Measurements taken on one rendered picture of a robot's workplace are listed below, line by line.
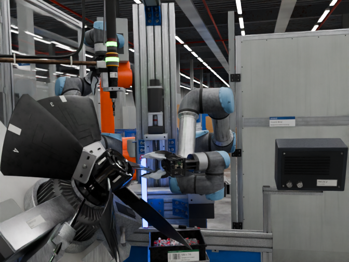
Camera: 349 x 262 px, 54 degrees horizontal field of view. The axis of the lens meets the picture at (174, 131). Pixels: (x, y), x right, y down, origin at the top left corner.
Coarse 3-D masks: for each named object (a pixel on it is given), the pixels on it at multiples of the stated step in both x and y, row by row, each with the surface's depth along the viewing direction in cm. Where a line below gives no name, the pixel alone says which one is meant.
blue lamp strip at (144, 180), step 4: (144, 160) 151; (144, 164) 151; (144, 172) 151; (144, 180) 151; (144, 184) 152; (144, 188) 152; (144, 192) 152; (144, 196) 152; (144, 200) 152; (144, 220) 153; (144, 224) 153
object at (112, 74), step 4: (108, 68) 114; (112, 68) 114; (116, 68) 115; (108, 72) 114; (112, 72) 114; (116, 72) 114; (108, 76) 114; (112, 76) 114; (116, 76) 115; (108, 80) 115; (112, 80) 114; (116, 80) 115; (108, 84) 115; (112, 84) 114; (116, 84) 115; (112, 92) 115; (116, 92) 116; (112, 96) 115; (116, 96) 115
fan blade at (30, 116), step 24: (24, 96) 88; (24, 120) 86; (48, 120) 92; (24, 144) 84; (48, 144) 90; (72, 144) 96; (0, 168) 78; (24, 168) 84; (48, 168) 90; (72, 168) 97
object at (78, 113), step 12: (72, 96) 124; (48, 108) 115; (60, 108) 117; (72, 108) 119; (84, 108) 122; (60, 120) 114; (72, 120) 116; (84, 120) 117; (96, 120) 120; (72, 132) 113; (84, 132) 114; (96, 132) 116; (84, 144) 112
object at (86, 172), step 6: (84, 150) 100; (84, 156) 100; (90, 156) 102; (78, 162) 99; (84, 162) 101; (90, 162) 102; (78, 168) 99; (90, 168) 103; (78, 174) 99; (84, 174) 101; (78, 180) 99; (84, 180) 101
